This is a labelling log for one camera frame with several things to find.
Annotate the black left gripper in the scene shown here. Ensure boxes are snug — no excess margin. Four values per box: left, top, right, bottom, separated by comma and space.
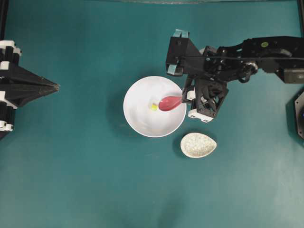
0, 40, 59, 139

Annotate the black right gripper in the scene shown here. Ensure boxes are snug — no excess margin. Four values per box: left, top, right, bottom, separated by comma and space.
182, 77, 228, 123

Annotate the pink ceramic spoon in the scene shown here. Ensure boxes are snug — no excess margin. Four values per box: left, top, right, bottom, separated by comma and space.
158, 96, 182, 112

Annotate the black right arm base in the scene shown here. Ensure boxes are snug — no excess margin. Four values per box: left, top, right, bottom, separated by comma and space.
285, 87, 304, 144

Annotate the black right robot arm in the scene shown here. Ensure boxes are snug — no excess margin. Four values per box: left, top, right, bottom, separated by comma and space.
176, 36, 304, 123

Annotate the yellow hexagonal prism block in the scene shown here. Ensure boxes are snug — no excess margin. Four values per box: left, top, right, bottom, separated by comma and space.
150, 104, 158, 111

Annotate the speckled white spoon rest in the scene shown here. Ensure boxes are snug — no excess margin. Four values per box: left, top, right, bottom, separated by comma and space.
180, 133, 217, 158

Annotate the white round bowl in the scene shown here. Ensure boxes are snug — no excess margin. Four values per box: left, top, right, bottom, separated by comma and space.
123, 76, 187, 137

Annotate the black camera mount with teal tabs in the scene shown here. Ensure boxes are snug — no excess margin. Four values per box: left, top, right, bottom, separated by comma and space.
166, 29, 204, 76

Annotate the black left frame post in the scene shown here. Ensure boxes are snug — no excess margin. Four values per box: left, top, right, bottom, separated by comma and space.
0, 0, 9, 40

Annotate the black frame post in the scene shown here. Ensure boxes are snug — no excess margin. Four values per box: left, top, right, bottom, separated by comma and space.
297, 0, 304, 37
0, 0, 9, 40

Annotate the black right frame post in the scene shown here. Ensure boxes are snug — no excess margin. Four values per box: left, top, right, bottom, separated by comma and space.
297, 0, 304, 37

